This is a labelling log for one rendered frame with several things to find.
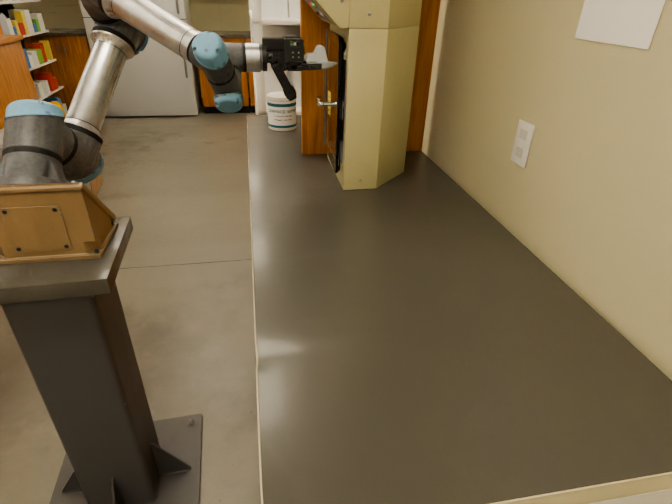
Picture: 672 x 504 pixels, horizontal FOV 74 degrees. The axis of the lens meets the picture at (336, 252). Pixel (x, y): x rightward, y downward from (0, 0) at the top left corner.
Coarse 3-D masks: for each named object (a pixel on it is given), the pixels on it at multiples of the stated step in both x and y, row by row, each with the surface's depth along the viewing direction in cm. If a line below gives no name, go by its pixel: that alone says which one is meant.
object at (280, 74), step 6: (276, 66) 125; (276, 72) 126; (282, 72) 126; (282, 78) 127; (282, 84) 128; (288, 84) 128; (288, 90) 129; (294, 90) 130; (288, 96) 130; (294, 96) 130
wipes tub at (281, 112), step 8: (272, 96) 196; (280, 96) 196; (272, 104) 197; (280, 104) 196; (288, 104) 197; (272, 112) 199; (280, 112) 198; (288, 112) 199; (272, 120) 201; (280, 120) 200; (288, 120) 201; (272, 128) 203; (280, 128) 202; (288, 128) 203
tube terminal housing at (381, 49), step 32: (352, 0) 118; (384, 0) 119; (416, 0) 131; (352, 32) 122; (384, 32) 123; (416, 32) 137; (352, 64) 126; (384, 64) 128; (352, 96) 131; (384, 96) 133; (352, 128) 135; (384, 128) 139; (352, 160) 141; (384, 160) 146
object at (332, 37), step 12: (336, 36) 127; (336, 48) 128; (336, 60) 129; (336, 72) 130; (336, 84) 132; (336, 96) 133; (336, 108) 134; (336, 120) 135; (336, 132) 136; (336, 144) 138; (336, 156) 140; (336, 168) 142
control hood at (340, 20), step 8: (312, 0) 125; (320, 0) 117; (328, 0) 117; (336, 0) 117; (344, 0) 118; (320, 8) 124; (328, 8) 118; (336, 8) 118; (344, 8) 119; (328, 16) 122; (336, 16) 119; (344, 16) 120; (336, 24) 121; (344, 24) 121
